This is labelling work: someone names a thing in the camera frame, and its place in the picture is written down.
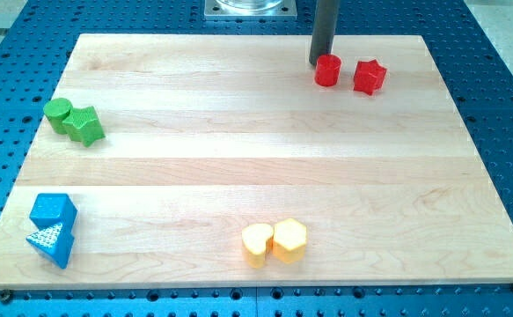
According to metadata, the yellow heart block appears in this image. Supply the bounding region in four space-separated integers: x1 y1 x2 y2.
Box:
241 223 274 269

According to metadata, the light wooden board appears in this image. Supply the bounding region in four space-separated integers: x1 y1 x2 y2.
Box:
0 33 513 290

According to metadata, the yellow hexagon block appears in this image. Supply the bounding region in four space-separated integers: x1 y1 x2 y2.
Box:
272 218 307 264

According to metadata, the red cylinder block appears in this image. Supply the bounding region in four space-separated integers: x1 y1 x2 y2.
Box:
314 54 341 87

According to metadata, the red star block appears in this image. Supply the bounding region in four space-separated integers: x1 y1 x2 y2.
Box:
353 60 387 95

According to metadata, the green star block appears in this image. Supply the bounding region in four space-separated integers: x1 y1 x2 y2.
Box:
62 107 106 147

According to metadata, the green cylinder block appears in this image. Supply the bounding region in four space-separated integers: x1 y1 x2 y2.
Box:
43 98 73 135

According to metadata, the blue cube block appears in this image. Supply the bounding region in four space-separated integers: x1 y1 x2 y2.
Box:
29 193 77 230

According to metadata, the blue triangle block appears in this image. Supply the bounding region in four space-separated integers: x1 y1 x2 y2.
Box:
26 222 75 269

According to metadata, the blue perforated metal table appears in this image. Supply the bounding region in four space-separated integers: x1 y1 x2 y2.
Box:
0 1 513 316

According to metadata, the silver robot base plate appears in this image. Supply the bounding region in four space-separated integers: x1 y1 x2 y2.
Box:
203 0 297 18

